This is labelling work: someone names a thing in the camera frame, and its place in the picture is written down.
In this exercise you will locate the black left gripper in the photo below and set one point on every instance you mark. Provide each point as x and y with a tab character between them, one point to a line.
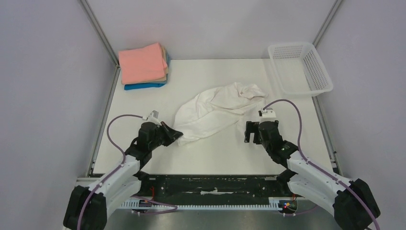
174	134

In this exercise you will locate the white cable duct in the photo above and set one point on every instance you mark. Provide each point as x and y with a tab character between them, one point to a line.
137	204

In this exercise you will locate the blue folded t shirt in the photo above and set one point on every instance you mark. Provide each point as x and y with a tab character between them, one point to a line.
156	84

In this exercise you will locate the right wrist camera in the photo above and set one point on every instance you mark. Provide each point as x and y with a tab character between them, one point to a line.
267	113

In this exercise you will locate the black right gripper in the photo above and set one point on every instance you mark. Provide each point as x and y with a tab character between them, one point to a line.
253	132

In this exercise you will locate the aluminium frame rail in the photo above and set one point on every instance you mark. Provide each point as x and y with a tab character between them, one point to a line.
352	206

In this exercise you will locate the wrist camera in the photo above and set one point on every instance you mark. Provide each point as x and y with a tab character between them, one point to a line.
267	113
152	117

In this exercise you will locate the pink folded t shirt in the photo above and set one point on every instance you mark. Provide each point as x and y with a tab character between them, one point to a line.
142	63

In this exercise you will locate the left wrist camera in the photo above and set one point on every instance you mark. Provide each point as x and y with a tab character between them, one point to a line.
152	117

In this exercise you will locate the white t shirt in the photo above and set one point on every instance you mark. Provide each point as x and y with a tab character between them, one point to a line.
214	110

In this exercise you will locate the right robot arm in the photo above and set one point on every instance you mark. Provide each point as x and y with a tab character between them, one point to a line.
320	177

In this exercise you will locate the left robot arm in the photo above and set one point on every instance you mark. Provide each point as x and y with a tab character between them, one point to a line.
108	187

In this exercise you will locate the white plastic basket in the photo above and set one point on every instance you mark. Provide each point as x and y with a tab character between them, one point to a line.
299	70

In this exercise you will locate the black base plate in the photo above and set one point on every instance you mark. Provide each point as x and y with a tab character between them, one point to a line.
182	189

